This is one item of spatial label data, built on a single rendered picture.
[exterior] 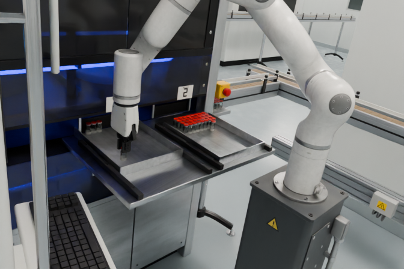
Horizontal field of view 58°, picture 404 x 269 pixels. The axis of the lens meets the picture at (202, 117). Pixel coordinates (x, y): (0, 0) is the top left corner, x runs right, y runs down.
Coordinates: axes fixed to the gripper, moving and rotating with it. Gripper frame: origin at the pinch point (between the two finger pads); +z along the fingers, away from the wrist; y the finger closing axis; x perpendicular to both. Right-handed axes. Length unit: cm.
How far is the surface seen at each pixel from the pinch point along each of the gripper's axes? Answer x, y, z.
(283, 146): 134, -21, 44
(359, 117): 132, 21, 6
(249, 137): 55, 9, 6
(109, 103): 5.3, -20.2, -6.6
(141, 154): 9.4, -3.0, 7.7
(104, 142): 2.7, -17.7, 7.6
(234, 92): 88, -31, 4
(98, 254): -23.2, 27.5, 12.9
